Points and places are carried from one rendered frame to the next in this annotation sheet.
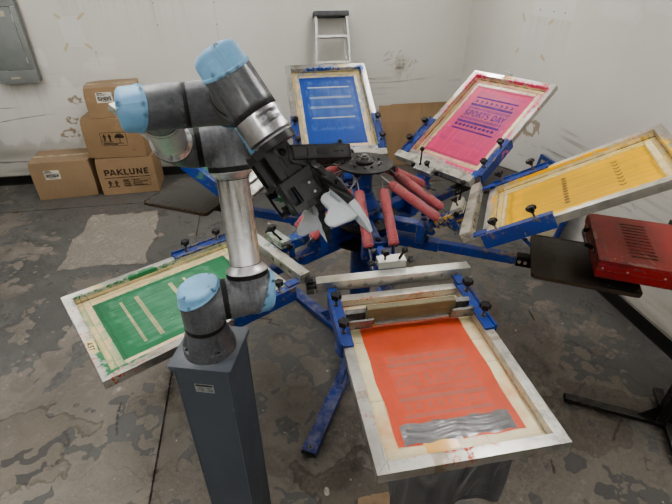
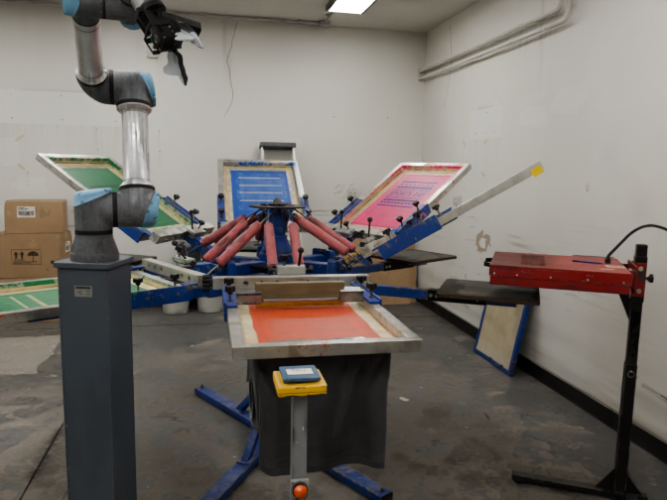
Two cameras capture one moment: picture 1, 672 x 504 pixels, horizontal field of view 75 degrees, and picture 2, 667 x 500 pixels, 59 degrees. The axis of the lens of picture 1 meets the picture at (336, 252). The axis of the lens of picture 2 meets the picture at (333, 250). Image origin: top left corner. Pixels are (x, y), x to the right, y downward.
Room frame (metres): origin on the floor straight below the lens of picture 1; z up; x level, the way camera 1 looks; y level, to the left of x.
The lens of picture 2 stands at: (-0.99, -0.34, 1.51)
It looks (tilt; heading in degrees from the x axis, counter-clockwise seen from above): 8 degrees down; 358
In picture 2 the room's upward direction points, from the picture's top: 1 degrees clockwise
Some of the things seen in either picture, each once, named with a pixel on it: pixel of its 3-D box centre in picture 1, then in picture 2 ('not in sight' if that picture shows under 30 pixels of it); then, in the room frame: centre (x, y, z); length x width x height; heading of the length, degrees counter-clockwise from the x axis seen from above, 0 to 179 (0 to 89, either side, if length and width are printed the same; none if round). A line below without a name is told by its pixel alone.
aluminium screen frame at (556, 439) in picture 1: (428, 359); (309, 316); (1.11, -0.33, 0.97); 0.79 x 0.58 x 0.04; 10
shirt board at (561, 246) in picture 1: (485, 251); (399, 290); (1.92, -0.78, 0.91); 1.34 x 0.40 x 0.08; 70
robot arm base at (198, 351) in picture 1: (207, 333); (94, 244); (0.95, 0.38, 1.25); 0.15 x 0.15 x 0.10
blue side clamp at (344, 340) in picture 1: (339, 323); (229, 303); (1.30, -0.01, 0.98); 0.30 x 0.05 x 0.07; 10
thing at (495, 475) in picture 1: (451, 475); (323, 411); (0.83, -0.38, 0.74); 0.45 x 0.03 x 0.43; 100
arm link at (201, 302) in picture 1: (203, 301); (95, 208); (0.96, 0.37, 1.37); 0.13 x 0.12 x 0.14; 108
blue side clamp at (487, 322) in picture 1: (473, 307); (365, 299); (1.40, -0.56, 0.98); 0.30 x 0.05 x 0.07; 10
